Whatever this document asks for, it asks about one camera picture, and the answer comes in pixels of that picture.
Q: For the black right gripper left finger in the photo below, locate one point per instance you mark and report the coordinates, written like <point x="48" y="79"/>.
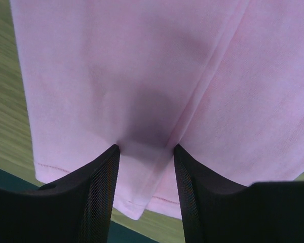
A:
<point x="74" y="208"/>

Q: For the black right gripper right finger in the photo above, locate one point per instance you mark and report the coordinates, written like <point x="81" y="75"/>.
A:
<point x="216" y="209"/>

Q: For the light pink t-shirt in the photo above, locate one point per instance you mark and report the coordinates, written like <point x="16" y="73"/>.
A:
<point x="224" y="79"/>

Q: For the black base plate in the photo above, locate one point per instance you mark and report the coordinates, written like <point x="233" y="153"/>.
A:
<point x="151" y="227"/>

